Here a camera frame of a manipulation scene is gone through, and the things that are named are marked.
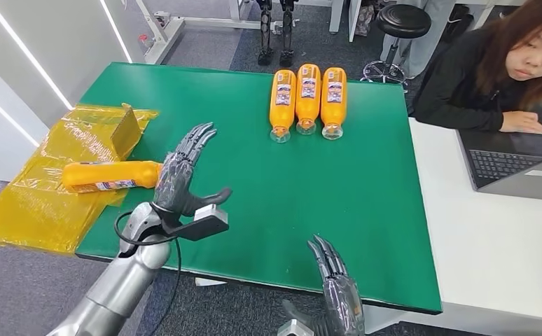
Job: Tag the person's hand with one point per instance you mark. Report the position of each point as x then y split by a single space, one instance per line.
521 124

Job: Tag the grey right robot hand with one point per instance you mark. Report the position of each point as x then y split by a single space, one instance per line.
340 306

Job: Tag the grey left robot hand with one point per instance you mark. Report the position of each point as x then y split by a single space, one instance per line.
176 185

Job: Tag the orange juice bottle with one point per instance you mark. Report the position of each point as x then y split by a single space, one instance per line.
307 104
113 175
333 109
282 111

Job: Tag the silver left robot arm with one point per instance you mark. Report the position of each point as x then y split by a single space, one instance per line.
122 283

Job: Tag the grey laptop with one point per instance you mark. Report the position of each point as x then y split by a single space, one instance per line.
507 167

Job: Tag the person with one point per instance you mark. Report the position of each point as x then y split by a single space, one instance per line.
421 37
456 83

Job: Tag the white table foot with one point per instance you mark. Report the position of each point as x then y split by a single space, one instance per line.
210 282

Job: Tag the yellow plastic wrapped cardboard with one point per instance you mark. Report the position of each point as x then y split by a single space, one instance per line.
34 213

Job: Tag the black round stool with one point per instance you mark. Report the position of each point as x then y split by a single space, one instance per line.
403 21

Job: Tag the black robot leg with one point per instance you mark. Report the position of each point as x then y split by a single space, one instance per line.
265 32
287 32

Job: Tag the dark patterned bag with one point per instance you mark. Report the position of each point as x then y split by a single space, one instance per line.
364 21

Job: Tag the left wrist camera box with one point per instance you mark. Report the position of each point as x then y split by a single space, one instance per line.
206 222

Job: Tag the white metal frame stand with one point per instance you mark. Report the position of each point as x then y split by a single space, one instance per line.
173 28

